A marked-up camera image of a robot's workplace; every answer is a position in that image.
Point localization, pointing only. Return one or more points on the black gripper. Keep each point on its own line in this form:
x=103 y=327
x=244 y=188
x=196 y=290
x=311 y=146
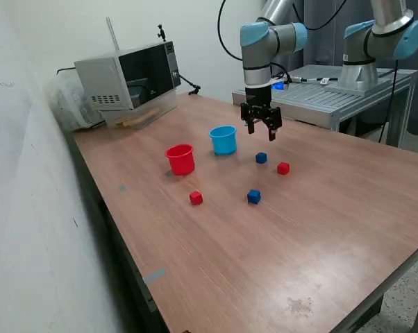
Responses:
x=258 y=98

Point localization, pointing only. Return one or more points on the blue cube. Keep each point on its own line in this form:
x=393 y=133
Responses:
x=253 y=196
x=261 y=158

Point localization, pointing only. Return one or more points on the red cube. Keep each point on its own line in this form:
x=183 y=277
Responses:
x=196 y=198
x=283 y=168

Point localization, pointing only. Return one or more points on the aluminium robot base table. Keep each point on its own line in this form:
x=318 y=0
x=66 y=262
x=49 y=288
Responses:
x=334 y=100

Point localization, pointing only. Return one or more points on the blue plastic cup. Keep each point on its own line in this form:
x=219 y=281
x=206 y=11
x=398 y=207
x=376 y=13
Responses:
x=223 y=142

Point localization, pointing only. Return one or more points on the silver metal device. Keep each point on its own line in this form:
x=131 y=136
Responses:
x=299 y=78

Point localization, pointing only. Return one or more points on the white tag label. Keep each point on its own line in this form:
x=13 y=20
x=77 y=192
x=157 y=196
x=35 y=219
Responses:
x=324 y=80

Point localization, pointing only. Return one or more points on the red plastic cup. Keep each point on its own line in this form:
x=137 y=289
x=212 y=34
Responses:
x=180 y=161

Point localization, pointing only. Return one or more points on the dark grey curtain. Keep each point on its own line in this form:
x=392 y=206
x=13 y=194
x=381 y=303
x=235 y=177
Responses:
x=323 y=45

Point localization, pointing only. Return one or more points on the grey tape piece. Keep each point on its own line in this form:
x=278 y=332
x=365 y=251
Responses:
x=168 y=173
x=122 y=188

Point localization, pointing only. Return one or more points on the silver microwave oven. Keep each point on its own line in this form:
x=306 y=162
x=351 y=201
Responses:
x=101 y=79

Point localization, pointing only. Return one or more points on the white thin rod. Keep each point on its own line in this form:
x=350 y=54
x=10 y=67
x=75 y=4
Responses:
x=112 y=33

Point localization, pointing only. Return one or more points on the long grey tape strip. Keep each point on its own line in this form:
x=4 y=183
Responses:
x=154 y=275

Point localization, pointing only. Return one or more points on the clear plastic bag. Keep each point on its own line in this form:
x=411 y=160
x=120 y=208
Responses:
x=66 y=104

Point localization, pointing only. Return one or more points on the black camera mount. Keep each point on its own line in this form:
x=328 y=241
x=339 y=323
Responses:
x=161 y=33

